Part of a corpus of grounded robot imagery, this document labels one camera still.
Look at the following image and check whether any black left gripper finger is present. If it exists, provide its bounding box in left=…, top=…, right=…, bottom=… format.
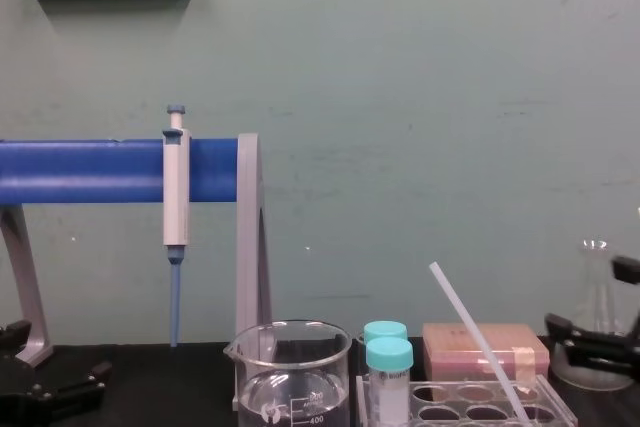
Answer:
left=0, top=319, right=34, bottom=364
left=0, top=360, right=114, bottom=416

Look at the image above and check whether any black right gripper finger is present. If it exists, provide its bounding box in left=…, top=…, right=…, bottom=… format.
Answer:
left=611, top=255, right=640, bottom=285
left=543, top=312, right=640, bottom=378

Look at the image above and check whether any translucent white stirring rod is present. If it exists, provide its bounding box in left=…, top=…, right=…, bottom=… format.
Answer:
left=428, top=261, right=532, bottom=427

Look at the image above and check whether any grey arched rack leg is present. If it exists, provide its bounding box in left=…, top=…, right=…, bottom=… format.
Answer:
left=234, top=132, right=274, bottom=344
left=0, top=204, right=54, bottom=367

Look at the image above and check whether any clear glass conical flask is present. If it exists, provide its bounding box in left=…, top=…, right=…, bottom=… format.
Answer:
left=549, top=238, right=637, bottom=391

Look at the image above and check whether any clear plastic tube rack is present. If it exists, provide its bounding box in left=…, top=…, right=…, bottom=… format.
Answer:
left=355, top=372, right=579, bottom=427

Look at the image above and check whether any pink pipette tip box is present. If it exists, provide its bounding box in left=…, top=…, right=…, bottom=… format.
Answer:
left=421, top=322, right=552, bottom=396

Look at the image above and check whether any blue pipette rack bar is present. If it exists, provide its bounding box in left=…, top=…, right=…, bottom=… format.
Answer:
left=0, top=138, right=239, bottom=207

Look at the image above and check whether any sample tube with teal cap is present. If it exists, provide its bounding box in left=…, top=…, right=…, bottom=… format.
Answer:
left=362, top=320, right=409, bottom=348
left=364, top=336, right=415, bottom=427

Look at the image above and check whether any white and blue pipette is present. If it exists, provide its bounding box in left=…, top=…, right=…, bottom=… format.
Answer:
left=161, top=104, right=193, bottom=349

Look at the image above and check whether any glass beaker with liquid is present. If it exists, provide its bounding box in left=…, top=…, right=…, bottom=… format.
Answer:
left=223, top=318, right=353, bottom=427

